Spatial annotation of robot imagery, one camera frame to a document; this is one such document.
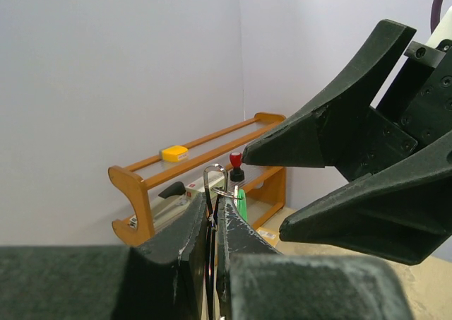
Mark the wooden three-tier shelf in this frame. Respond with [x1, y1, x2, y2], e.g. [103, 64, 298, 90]
[108, 112, 285, 246]

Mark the green tag key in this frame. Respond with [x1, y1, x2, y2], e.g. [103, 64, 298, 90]
[237, 189, 248, 222]

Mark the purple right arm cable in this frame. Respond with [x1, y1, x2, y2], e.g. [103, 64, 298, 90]
[431, 0, 452, 30]

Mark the white staples box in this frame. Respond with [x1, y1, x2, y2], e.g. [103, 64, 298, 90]
[185, 172, 225, 201]

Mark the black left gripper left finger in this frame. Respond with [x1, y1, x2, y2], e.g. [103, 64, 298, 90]
[1, 194, 207, 319]

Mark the metal keyring with keys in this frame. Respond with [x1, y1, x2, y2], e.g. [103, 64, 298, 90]
[203, 163, 235, 319]

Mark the red black stamp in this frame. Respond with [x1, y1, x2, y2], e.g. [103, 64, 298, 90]
[230, 152, 244, 182]

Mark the yellow tape measure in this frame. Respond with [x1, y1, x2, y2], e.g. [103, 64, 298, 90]
[159, 145, 189, 162]

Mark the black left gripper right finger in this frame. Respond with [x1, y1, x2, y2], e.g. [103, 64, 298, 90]
[216, 198, 413, 319]

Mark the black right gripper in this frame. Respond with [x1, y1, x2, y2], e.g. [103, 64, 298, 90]
[244, 19, 451, 265]

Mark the beige stapler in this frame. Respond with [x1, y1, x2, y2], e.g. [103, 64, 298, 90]
[150, 182, 191, 232]

